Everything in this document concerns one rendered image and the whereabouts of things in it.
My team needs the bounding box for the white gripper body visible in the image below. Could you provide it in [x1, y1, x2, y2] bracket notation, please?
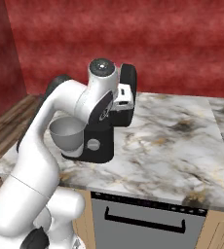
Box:
[112, 98, 133, 112]

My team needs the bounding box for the black stand mixer base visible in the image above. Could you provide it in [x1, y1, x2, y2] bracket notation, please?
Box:
[60, 123, 116, 164]

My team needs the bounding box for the grey mixer bowl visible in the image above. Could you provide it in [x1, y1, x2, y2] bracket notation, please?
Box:
[49, 116, 86, 154]

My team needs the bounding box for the beige cupboard panel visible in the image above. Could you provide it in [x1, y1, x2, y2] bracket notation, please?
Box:
[70, 188, 97, 249]

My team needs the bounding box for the grey dishwasher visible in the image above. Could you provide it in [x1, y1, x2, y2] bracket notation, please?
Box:
[90, 191, 209, 249]

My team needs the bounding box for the black dishwasher handle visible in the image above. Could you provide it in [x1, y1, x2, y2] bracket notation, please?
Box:
[104, 205, 187, 234]

